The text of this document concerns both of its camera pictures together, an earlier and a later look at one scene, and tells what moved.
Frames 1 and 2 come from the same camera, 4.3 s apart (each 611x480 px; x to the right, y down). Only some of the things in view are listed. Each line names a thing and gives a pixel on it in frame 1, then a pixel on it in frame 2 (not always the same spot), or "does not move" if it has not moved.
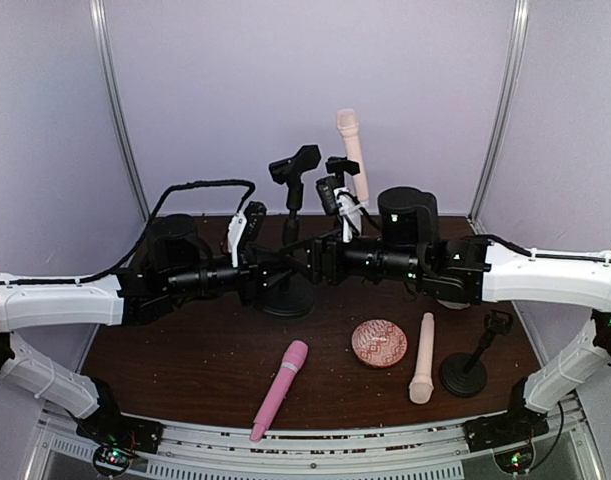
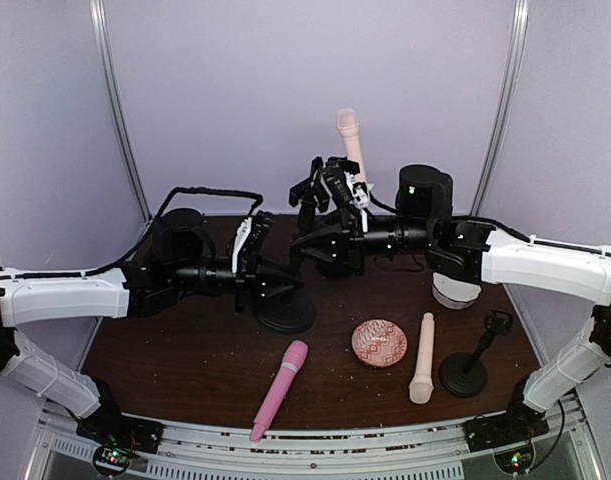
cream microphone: [348, 123] does not move
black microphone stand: [291, 299] -> [293, 313]
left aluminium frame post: [100, 28] does not move
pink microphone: [294, 357] does not move
